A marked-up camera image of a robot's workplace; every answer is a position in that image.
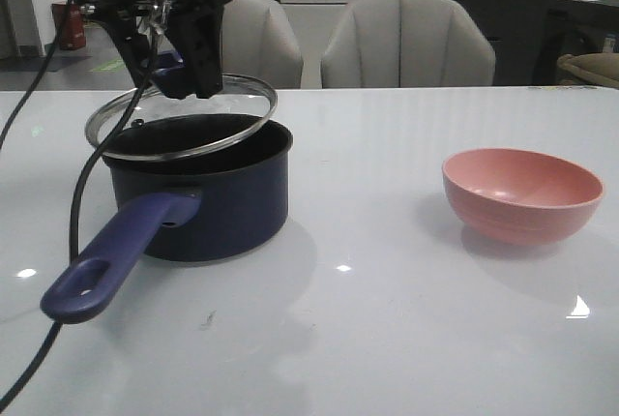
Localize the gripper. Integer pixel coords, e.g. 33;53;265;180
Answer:
70;0;231;99

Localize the glass lid with blue knob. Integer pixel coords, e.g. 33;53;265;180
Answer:
103;55;278;163

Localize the pink bowl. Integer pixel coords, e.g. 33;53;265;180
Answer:
442;148;604;246

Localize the left grey chair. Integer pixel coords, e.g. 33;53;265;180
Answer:
221;0;304;89

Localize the grey chair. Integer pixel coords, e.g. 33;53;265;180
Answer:
221;0;304;89
320;0;496;88

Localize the red bin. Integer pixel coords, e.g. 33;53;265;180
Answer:
51;3;86;50

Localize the dark blue saucepan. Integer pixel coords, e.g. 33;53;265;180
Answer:
41;114;293;324

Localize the right grey chair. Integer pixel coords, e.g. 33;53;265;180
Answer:
320;0;496;88

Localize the dark sideboard counter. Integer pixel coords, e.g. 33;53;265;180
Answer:
455;0;618;86

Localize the beige sofa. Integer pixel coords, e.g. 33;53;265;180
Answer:
556;52;618;89

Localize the black cable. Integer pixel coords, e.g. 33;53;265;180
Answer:
0;0;161;412

